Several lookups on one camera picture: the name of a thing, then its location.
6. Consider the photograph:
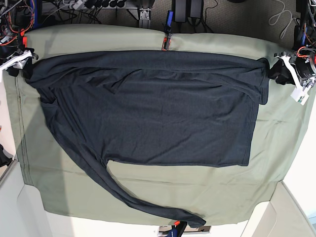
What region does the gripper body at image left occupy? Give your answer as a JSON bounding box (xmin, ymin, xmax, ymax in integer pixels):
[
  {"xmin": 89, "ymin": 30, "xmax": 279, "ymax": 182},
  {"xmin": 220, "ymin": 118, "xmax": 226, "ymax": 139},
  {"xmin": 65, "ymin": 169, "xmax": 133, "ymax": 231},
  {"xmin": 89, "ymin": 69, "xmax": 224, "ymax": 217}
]
[{"xmin": 0, "ymin": 48, "xmax": 39, "ymax": 72}]

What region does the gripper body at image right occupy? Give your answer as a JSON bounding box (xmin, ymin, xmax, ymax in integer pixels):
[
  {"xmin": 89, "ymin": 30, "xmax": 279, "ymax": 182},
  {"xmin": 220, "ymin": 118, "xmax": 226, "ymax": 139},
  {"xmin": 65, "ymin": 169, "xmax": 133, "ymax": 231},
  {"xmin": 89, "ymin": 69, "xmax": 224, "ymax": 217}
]
[{"xmin": 274, "ymin": 48, "xmax": 316, "ymax": 92}]

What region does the dark navy long-sleeve shirt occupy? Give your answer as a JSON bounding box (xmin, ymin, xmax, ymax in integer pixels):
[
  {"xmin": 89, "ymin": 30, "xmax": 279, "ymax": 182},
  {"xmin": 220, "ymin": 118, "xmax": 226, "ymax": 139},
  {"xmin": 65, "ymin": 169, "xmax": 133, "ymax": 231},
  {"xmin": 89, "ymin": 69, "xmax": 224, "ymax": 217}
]
[{"xmin": 25, "ymin": 51, "xmax": 269, "ymax": 228}]

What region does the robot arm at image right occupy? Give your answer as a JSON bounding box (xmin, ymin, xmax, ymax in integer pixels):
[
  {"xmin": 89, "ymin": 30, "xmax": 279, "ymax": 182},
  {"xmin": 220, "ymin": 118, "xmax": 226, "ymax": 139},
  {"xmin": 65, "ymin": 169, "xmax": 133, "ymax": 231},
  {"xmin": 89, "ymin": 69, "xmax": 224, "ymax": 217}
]
[{"xmin": 269, "ymin": 0, "xmax": 316, "ymax": 94}]

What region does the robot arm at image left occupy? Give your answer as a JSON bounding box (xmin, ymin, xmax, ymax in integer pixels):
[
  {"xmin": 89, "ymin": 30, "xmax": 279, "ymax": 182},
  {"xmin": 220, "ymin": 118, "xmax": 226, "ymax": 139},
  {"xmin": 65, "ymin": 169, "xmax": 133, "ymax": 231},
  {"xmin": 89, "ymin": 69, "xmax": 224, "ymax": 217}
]
[{"xmin": 0, "ymin": 0, "xmax": 38, "ymax": 80}]

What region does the top left orange clamp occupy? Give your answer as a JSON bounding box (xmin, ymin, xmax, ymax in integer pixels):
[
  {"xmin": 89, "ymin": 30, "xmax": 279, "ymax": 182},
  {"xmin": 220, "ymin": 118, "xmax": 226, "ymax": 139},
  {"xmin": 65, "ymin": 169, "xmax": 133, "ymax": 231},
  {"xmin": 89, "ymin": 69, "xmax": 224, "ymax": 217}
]
[{"xmin": 17, "ymin": 29, "xmax": 27, "ymax": 50}]

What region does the white power strip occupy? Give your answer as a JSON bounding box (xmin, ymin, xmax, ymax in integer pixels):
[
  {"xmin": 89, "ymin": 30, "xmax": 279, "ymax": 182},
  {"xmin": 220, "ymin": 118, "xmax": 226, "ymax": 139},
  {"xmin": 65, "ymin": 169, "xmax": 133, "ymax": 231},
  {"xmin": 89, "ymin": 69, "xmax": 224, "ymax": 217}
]
[{"xmin": 61, "ymin": 0, "xmax": 85, "ymax": 10}]

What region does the bottom blue orange clamp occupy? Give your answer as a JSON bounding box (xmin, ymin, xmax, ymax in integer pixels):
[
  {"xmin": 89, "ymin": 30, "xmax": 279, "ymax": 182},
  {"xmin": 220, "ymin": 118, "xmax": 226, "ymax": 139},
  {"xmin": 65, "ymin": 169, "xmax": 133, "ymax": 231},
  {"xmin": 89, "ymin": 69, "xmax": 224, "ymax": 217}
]
[{"xmin": 166, "ymin": 221, "xmax": 187, "ymax": 237}]

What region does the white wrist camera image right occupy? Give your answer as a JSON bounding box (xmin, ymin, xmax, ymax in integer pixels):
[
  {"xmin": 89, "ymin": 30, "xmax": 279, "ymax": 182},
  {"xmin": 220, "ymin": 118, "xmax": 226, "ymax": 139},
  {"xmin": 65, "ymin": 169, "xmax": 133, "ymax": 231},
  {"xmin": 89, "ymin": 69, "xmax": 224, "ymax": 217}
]
[{"xmin": 291, "ymin": 88, "xmax": 309, "ymax": 106}]

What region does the grey metal bracket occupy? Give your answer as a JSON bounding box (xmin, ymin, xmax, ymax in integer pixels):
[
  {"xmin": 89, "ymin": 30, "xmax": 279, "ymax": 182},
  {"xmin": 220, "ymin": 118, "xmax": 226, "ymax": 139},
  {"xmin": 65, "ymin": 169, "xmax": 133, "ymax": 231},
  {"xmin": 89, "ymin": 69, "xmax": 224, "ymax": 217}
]
[{"xmin": 138, "ymin": 8, "xmax": 151, "ymax": 29}]

